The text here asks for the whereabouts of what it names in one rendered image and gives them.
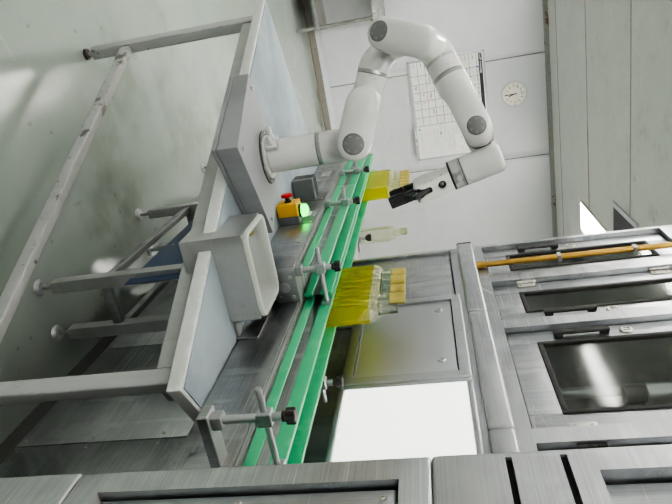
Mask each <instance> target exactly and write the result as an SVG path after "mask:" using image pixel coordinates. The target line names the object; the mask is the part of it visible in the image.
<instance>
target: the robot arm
mask: <svg viewBox="0 0 672 504"><path fill-rule="evenodd" d="M367 36H368V40H369V43H370V44H371V46H370V47H369V48H368V49H367V50H366V52H365V53H364V54H363V56H362V58H361V60H360V62H359V65H358V70H357V75H356V80H355V84H354V89H353V90H352V91H351V92H350V93H349V94H348V96H347V98H346V102H345V105H344V110H343V115H342V119H341V124H340V128H339V129H333V130H327V131H321V132H315V133H309V134H303V135H297V136H291V137H285V138H278V136H275V135H274V134H273V133H272V129H271V127H270V126H266V127H265V130H266V131H265V132H266V134H267V135H265V136H263V137H262V155H263V161H264V165H265V168H266V171H267V174H268V176H269V177H270V178H275V175H276V172H282V171H288V170H294V169H301V168H307V167H313V166H319V165H326V164H332V163H338V162H344V161H359V160H362V159H363V158H365V157H366V156H367V155H368V154H369V153H370V152H371V150H372V148H373V136H374V132H375V128H376V124H377V120H378V115H379V112H380V110H381V106H382V97H383V92H384V87H385V83H386V79H387V75H388V71H389V70H390V68H391V66H392V65H393V64H394V63H395V62H396V61H397V60H398V59H400V58H401V57H403V56H409V57H413V58H416V59H419V60H421V61H422V62H423V64H424V66H425V68H426V70H427V72H428V74H429V75H430V77H431V79H432V81H433V83H434V85H435V87H436V89H437V91H438V93H439V95H440V97H441V98H442V99H443V100H444V101H445V102H446V104H447V105H448V107H449V109H450V111H451V113H452V115H453V116H454V118H455V120H456V122H457V124H458V126H459V128H460V130H461V132H462V135H463V137H464V139H465V142H466V144H467V146H468V147H469V149H470V151H471V152H470V153H468V154H465V155H463V156H460V157H458V158H456V159H453V160H451V161H448V162H446V166H445V167H442V168H439V169H436V170H433V171H431V172H428V173H426V174H423V175H421V176H418V177H416V178H415V179H414V180H413V183H410V184H407V185H404V186H403V187H399V188H397V189H394V190H392V191H390V192H389V195H390V197H389V198H388V201H389V203H390V205H391V207H392V209H394V208H397V207H399V206H402V205H404V204H407V203H409V202H412V201H414V200H418V202H419V203H421V204H422V203H425V202H427V201H429V200H432V199H434V198H436V197H438V196H441V195H443V194H445V193H447V192H449V191H451V190H452V189H454V188H455V189H456V190H457V189H459V188H462V187H464V186H467V185H470V184H472V183H475V182H477V181H480V180H482V179H485V178H487V177H490V176H492V175H495V174H498V173H500V172H502V171H504V170H505V168H506V161H505V159H504V155H503V154H502V151H501V148H500V147H499V146H498V145H497V143H496V139H495V135H494V130H493V124H492V121H491V119H490V117H489V115H488V113H487V111H486V109H485V107H484V106H483V104H482V102H481V100H480V98H479V96H478V94H477V93H476V91H475V89H474V87H473V85H472V83H471V80H470V78H469V77H468V75H467V73H466V71H465V69H464V67H463V65H462V63H461V61H460V60H459V58H458V56H457V54H456V52H455V50H454V48H453V46H452V44H451V42H450V41H449V39H448V37H447V36H446V35H445V34H444V33H443V32H441V31H439V30H437V29H436V28H434V27H432V26H430V25H427V24H423V23H418V22H413V21H408V20H404V19H400V18H395V17H391V16H379V17H377V18H375V19H374V20H373V21H372V22H371V24H370V26H369V28H368V33H367ZM416 193H417V194H416Z"/></svg>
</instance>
